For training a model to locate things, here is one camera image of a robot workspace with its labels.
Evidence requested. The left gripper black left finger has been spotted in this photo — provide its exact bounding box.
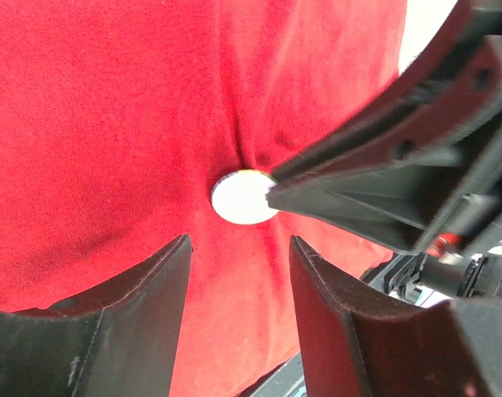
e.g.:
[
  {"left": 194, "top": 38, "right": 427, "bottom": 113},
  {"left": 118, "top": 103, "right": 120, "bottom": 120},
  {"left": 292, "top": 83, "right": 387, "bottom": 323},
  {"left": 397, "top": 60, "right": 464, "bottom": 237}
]
[{"left": 0, "top": 235, "right": 192, "bottom": 396}]

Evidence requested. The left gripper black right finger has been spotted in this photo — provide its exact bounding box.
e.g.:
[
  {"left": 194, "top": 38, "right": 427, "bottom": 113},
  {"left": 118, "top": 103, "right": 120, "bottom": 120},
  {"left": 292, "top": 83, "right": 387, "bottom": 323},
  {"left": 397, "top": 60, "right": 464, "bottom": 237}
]
[{"left": 289, "top": 237, "right": 502, "bottom": 396}]

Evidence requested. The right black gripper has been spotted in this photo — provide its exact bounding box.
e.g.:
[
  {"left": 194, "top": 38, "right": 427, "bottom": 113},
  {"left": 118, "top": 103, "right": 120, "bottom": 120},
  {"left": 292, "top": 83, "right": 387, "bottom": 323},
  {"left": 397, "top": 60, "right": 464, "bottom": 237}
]
[{"left": 267, "top": 1, "right": 502, "bottom": 255}]

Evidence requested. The red t-shirt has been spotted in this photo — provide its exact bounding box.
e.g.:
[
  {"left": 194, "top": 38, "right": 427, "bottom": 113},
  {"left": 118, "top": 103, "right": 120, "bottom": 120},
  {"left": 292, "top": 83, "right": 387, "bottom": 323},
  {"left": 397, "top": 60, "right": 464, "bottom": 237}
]
[{"left": 0, "top": 1, "right": 406, "bottom": 396}]

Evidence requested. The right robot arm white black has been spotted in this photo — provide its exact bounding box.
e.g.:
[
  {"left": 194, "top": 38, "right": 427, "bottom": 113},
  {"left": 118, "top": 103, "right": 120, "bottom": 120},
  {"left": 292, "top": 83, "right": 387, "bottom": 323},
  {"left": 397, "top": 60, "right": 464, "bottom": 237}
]
[{"left": 267, "top": 1, "right": 502, "bottom": 297}]

